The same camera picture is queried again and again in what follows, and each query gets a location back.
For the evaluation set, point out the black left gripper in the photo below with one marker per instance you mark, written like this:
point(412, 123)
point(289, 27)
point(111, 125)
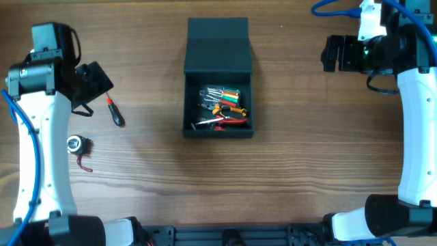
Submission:
point(94, 82)

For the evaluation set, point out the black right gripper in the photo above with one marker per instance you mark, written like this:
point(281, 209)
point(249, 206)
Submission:
point(346, 53)

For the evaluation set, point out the orange black pliers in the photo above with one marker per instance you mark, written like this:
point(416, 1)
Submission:
point(218, 109)

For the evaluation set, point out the clear case coloured screwdrivers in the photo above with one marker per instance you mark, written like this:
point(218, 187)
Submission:
point(220, 95)

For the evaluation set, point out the red handled cutters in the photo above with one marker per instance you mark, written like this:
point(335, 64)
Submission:
point(223, 121)

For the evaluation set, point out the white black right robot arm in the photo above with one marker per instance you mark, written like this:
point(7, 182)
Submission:
point(398, 39)

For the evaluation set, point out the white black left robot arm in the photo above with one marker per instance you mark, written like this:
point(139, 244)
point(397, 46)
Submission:
point(42, 92)

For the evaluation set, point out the black red small screwdriver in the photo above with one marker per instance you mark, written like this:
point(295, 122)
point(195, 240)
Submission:
point(116, 115)

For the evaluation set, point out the black white tape measure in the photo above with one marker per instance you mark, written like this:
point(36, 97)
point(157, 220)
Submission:
point(79, 146)

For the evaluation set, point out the dark green open box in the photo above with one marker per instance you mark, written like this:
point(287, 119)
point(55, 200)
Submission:
point(218, 56)

